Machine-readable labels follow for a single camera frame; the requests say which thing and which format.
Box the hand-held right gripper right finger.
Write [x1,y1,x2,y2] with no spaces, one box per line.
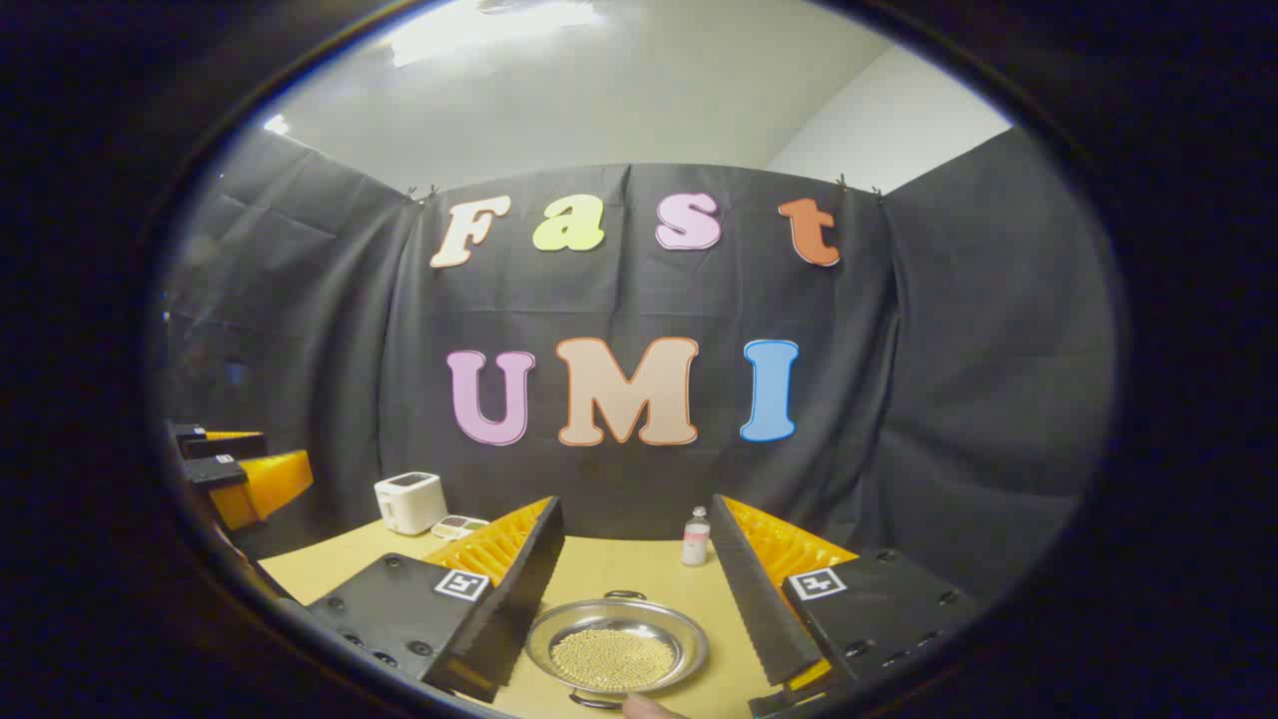
[707,492,987,692]

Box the stainless steel pot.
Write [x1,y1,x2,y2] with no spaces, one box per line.
[524,589,712,712]

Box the pile of yellow soybeans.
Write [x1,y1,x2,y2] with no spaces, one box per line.
[549,627,678,692]

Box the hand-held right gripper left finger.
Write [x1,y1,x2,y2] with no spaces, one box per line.
[303,494,567,705]

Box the clear bottle with pink label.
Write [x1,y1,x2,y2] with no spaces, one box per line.
[681,505,712,568]

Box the white toaster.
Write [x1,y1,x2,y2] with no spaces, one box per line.
[373,471,449,536]

